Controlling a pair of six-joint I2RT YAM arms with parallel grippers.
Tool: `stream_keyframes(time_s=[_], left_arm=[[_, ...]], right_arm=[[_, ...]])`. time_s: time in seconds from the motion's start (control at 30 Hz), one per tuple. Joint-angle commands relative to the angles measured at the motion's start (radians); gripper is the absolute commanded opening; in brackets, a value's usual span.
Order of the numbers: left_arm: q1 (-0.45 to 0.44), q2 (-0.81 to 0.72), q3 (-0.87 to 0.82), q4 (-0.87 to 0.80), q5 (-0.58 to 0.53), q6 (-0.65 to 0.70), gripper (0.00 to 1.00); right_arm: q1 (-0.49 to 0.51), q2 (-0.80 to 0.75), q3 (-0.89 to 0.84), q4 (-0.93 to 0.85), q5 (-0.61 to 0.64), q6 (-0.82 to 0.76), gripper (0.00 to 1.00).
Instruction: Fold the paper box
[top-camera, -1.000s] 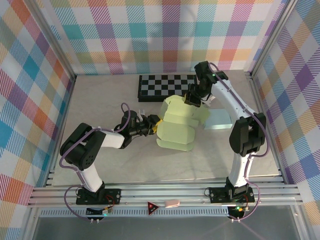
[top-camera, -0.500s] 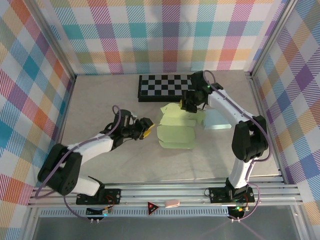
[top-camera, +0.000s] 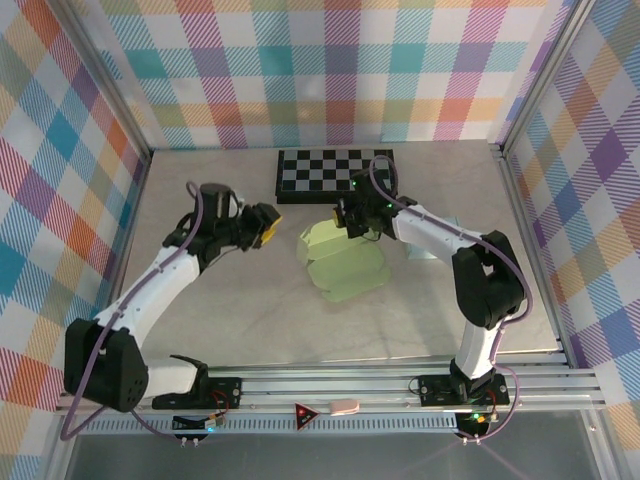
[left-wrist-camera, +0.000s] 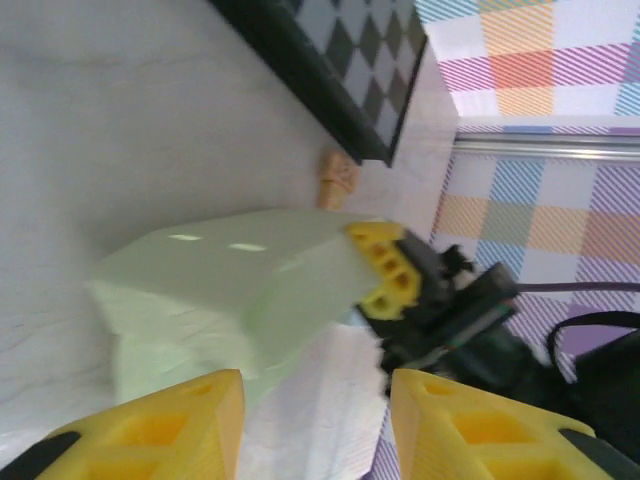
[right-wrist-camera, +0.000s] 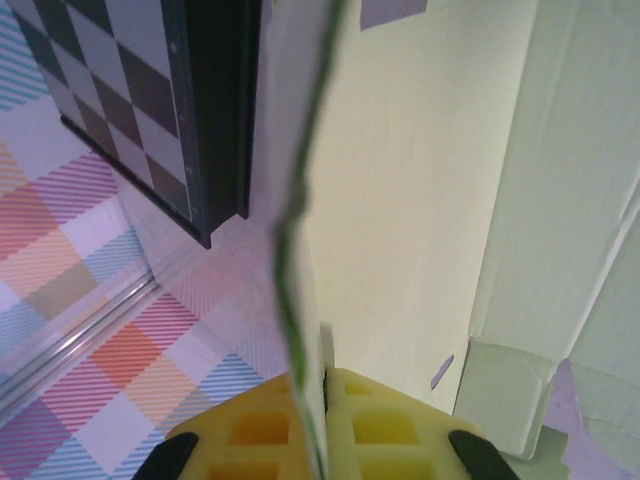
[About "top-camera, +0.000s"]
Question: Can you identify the aluminium side rail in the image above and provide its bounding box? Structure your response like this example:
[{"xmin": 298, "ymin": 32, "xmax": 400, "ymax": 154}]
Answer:
[
  {"xmin": 89, "ymin": 149, "xmax": 154, "ymax": 374},
  {"xmin": 497, "ymin": 144, "xmax": 574, "ymax": 371}
]

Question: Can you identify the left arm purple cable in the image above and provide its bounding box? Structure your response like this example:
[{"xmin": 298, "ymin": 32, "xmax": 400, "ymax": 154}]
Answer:
[{"xmin": 59, "ymin": 180, "xmax": 207, "ymax": 444}]

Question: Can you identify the green paper box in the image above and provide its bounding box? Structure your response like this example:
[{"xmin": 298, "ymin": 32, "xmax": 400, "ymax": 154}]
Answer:
[{"xmin": 297, "ymin": 219, "xmax": 392, "ymax": 304}]

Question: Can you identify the black grey chessboard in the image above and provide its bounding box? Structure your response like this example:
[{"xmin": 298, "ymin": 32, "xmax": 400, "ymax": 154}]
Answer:
[{"xmin": 273, "ymin": 148, "xmax": 399, "ymax": 205}]

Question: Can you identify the red black triangle button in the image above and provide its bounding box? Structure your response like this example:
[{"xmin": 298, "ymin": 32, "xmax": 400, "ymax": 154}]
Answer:
[{"xmin": 293, "ymin": 401, "xmax": 321, "ymax": 431}]

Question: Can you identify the aluminium frame post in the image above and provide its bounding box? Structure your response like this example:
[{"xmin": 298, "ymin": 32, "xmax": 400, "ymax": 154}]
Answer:
[
  {"xmin": 497, "ymin": 0, "xmax": 604, "ymax": 159},
  {"xmin": 58, "ymin": 0, "xmax": 154, "ymax": 166}
]

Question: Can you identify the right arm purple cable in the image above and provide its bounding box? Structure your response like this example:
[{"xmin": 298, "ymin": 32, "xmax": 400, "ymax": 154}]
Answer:
[{"xmin": 368, "ymin": 154, "xmax": 534, "ymax": 444}]

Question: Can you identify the blue paper box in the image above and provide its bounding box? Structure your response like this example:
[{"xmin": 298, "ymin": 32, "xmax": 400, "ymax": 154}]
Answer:
[{"xmin": 405, "ymin": 214, "xmax": 460, "ymax": 262}]

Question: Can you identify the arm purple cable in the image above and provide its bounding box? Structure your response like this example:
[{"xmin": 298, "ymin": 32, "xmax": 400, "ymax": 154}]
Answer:
[
  {"xmin": 59, "ymin": 180, "xmax": 207, "ymax": 444},
  {"xmin": 368, "ymin": 154, "xmax": 534, "ymax": 444}
]

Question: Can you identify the aluminium frame rail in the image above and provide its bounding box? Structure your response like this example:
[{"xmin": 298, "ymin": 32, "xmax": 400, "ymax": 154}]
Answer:
[{"xmin": 53, "ymin": 367, "xmax": 609, "ymax": 416}]

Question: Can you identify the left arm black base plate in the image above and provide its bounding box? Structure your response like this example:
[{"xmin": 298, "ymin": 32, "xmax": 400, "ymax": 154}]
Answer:
[{"xmin": 151, "ymin": 375, "xmax": 244, "ymax": 411}]

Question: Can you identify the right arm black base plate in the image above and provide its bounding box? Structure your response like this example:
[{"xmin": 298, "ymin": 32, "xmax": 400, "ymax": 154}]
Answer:
[{"xmin": 417, "ymin": 372, "xmax": 511, "ymax": 407}]

